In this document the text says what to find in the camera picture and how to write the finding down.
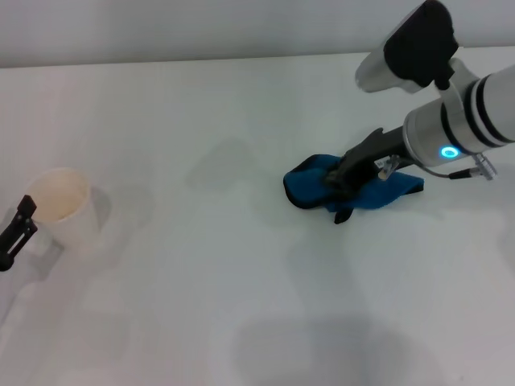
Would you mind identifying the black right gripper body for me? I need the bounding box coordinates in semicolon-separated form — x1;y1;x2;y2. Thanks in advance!
339;125;408;189

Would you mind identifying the blue rag with black edging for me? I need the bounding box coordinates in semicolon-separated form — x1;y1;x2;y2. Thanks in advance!
282;154;426;226

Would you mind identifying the white paper cup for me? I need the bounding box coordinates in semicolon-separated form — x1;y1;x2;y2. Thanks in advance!
25;167;102;251

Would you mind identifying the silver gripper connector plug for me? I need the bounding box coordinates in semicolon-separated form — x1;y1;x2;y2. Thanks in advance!
377;155;401;181

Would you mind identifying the grey right wrist cable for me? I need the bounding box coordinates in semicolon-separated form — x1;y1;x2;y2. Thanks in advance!
418;154;501;183

